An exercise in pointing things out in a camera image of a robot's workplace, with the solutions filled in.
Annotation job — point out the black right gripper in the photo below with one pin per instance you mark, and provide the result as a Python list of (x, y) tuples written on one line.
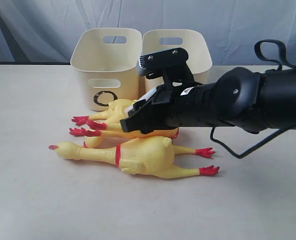
[(161, 109)]

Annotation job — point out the rubber chicken with white squeaker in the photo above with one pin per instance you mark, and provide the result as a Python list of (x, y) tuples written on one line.
[(95, 131)]

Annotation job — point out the yellow rubber chicken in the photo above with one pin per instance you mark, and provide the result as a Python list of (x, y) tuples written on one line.
[(115, 112), (153, 156)]

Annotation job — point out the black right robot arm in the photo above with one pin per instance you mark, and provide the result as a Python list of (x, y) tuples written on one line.
[(249, 100)]

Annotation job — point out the cream bin marked X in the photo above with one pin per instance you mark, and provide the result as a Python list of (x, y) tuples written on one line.
[(199, 61)]

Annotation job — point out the cream bin marked O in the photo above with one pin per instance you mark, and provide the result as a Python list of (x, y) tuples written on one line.
[(104, 62)]

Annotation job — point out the grey backdrop curtain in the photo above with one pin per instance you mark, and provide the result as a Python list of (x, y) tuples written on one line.
[(48, 30)]

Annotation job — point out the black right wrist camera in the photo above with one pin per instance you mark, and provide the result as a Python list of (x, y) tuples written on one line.
[(170, 64)]

